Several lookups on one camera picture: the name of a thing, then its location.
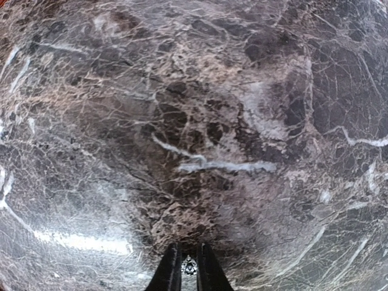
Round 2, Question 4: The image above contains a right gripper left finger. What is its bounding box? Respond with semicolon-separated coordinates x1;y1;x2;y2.
145;242;182;291

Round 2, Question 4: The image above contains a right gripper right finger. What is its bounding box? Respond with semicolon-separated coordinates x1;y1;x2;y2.
196;242;233;291

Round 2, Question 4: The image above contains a small crystal earring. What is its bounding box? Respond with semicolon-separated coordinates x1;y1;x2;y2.
181;255;198;276

